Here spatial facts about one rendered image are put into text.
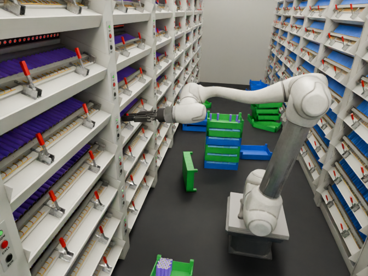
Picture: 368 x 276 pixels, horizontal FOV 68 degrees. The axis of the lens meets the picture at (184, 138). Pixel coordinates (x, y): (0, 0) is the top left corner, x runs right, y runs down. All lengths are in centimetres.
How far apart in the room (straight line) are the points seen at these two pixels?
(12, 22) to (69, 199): 58
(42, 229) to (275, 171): 92
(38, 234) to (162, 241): 100
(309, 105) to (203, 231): 110
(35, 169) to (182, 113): 76
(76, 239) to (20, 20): 77
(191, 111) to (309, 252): 112
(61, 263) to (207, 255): 90
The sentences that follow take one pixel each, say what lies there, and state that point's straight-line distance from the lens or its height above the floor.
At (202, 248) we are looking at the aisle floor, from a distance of 177.
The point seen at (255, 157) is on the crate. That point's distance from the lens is 272.
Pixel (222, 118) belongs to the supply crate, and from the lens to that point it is 249.
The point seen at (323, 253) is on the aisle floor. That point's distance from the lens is 196.
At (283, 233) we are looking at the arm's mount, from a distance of 164.
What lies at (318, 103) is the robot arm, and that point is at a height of 100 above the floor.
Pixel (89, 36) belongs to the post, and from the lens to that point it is 117.
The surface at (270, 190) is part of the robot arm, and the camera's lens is 133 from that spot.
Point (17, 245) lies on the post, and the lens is 83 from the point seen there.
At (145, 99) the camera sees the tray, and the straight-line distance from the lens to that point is 190.
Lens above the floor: 130
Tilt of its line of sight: 25 degrees down
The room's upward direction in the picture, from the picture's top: 2 degrees clockwise
